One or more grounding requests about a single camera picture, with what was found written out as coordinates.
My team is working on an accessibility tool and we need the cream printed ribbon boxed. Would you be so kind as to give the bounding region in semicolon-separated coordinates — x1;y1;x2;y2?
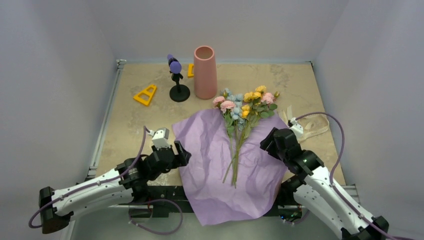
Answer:
278;105;330;143

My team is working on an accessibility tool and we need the pink flower bouquet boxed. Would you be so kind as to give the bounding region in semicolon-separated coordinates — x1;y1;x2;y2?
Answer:
213;85;280;188

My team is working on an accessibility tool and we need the pink and purple wrapping paper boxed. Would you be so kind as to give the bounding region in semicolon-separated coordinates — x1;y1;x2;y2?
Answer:
172;109;287;226

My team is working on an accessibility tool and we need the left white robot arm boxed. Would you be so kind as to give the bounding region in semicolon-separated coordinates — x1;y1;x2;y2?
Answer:
35;140;193;234

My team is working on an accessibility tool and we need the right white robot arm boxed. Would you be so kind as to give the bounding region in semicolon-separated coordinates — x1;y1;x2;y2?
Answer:
260;127;389;240

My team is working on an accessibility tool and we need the pink tall vase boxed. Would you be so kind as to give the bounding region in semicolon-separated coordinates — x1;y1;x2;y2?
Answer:
193;45;218;100

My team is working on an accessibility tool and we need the yellow block behind vase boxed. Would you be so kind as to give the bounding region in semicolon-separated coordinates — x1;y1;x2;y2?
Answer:
187;63;194;79

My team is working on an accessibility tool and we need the yellow triangular block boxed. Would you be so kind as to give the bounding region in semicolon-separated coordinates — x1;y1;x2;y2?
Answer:
133;84;157;107

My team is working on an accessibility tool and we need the black stand purple microphone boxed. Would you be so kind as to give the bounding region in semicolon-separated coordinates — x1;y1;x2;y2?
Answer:
167;54;190;103

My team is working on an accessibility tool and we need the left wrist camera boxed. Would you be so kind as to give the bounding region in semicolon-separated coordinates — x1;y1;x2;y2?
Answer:
148;127;171;150

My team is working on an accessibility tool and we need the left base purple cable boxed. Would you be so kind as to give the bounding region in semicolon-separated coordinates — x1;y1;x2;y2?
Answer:
128;198;184;236

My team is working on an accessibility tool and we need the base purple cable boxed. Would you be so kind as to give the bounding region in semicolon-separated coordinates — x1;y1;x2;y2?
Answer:
281;210;312;226
128;198;184;236

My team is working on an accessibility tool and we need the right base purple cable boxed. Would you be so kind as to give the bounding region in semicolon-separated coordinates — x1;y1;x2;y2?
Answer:
281;210;312;226

